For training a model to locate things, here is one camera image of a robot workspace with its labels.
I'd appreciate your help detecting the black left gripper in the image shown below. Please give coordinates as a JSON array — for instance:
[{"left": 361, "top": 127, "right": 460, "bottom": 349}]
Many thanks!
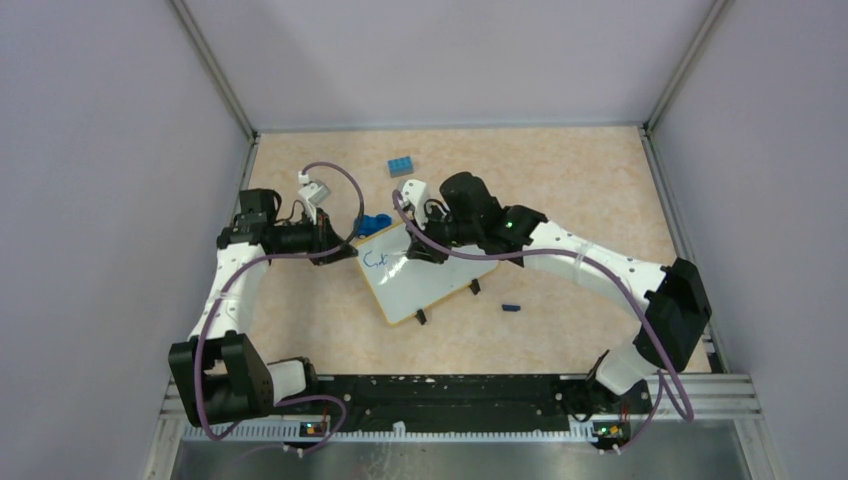
[{"left": 273, "top": 207, "right": 358, "bottom": 266}]

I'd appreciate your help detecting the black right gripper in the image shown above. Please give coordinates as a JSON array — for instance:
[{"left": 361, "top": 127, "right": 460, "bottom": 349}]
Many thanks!
[{"left": 407, "top": 201, "right": 481, "bottom": 265}]

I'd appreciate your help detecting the yellow-framed whiteboard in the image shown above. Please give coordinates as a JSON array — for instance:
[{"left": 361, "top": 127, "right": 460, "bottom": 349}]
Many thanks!
[{"left": 355, "top": 225, "right": 498, "bottom": 325}]

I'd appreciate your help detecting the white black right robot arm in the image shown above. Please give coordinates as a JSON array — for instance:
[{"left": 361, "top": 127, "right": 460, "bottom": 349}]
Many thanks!
[{"left": 392, "top": 172, "right": 712, "bottom": 412}]

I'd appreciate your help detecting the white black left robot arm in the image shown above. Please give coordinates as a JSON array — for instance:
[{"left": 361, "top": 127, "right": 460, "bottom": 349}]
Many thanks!
[{"left": 168, "top": 181, "right": 357, "bottom": 427}]

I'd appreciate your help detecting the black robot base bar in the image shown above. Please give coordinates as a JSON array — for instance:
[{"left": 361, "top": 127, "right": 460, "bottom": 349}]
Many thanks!
[{"left": 258, "top": 352, "right": 654, "bottom": 439}]

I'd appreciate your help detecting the blue lego brick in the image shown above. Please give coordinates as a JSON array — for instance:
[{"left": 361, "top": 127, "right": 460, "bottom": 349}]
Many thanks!
[{"left": 387, "top": 156, "right": 415, "bottom": 178}]

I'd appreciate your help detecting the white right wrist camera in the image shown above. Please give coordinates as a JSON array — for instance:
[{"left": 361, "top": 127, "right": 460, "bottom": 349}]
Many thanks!
[{"left": 397, "top": 179, "right": 431, "bottom": 229}]

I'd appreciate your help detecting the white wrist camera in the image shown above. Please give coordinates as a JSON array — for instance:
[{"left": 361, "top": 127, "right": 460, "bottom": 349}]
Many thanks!
[
  {"left": 298, "top": 173, "right": 331, "bottom": 224},
  {"left": 397, "top": 179, "right": 431, "bottom": 229}
]

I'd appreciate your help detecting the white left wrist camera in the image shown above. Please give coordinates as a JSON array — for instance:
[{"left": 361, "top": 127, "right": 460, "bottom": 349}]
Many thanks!
[{"left": 298, "top": 173, "right": 331, "bottom": 224}]

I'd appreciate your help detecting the white cable duct strip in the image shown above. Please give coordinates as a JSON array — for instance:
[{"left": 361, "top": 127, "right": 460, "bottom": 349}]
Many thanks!
[{"left": 224, "top": 420, "right": 598, "bottom": 444}]

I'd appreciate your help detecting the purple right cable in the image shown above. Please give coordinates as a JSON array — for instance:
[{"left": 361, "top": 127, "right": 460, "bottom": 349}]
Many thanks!
[{"left": 392, "top": 190, "right": 696, "bottom": 456}]

